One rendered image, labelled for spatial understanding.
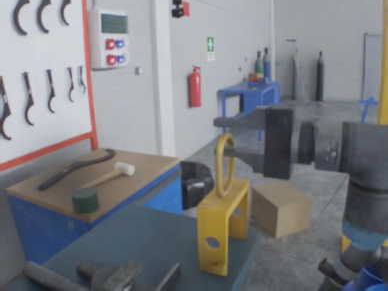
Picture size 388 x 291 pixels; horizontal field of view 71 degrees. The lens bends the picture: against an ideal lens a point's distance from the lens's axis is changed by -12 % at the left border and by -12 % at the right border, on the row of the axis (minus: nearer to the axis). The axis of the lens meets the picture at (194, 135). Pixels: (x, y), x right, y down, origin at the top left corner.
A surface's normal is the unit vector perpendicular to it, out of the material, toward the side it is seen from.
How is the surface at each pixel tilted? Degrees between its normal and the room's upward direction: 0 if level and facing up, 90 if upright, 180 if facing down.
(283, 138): 90
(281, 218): 90
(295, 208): 90
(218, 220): 90
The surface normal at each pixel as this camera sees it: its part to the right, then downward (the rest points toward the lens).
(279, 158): -0.43, 0.25
